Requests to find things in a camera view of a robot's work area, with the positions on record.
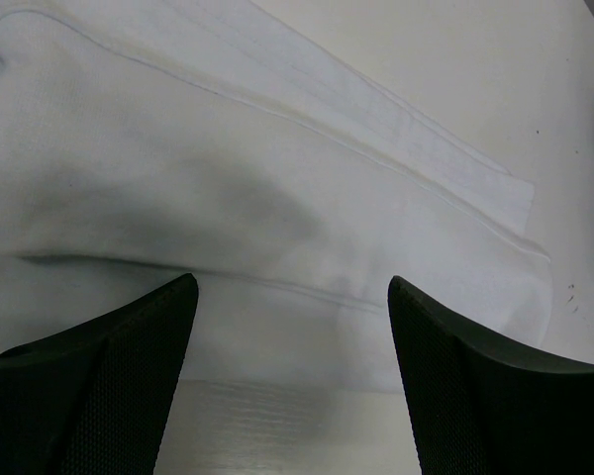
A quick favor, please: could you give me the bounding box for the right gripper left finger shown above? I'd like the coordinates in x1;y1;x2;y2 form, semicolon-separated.
0;274;198;474

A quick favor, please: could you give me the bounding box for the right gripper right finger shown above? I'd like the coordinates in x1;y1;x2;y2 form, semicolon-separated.
388;276;594;474

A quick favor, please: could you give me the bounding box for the light white skirt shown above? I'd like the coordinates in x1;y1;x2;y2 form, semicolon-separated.
0;1;552;392

